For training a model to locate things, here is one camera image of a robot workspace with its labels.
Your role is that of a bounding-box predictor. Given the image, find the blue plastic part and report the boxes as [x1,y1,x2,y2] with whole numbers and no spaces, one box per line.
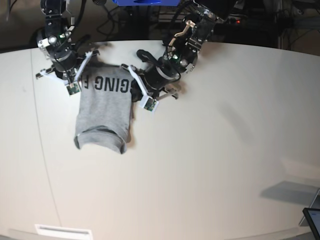
[112,0,180,7]

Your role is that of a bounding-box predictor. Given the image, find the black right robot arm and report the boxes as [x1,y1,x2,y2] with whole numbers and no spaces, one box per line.
[36,0,100,84]

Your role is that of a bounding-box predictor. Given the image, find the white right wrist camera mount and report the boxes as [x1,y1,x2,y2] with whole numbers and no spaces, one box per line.
[35,50,100,96]

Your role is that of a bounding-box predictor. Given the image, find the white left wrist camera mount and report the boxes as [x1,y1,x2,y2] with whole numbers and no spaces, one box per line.
[120,63,180,113]

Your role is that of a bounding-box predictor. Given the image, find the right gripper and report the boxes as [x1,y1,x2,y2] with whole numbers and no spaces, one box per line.
[50,49,100,80]

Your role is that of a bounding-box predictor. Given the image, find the grey T-shirt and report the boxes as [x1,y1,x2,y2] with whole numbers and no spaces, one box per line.
[74,65,134,154]

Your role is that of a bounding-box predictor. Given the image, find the black power strip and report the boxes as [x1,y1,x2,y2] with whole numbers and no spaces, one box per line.
[157,13,248,24]

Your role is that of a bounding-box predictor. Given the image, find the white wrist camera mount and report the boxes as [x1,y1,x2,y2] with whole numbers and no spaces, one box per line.
[35,50,100,96]
[120,63,180,113]

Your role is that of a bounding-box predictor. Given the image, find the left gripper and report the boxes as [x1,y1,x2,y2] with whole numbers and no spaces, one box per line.
[130,65,180,103]

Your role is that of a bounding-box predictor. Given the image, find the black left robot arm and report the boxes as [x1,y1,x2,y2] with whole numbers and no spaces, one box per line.
[136,0,237,99]

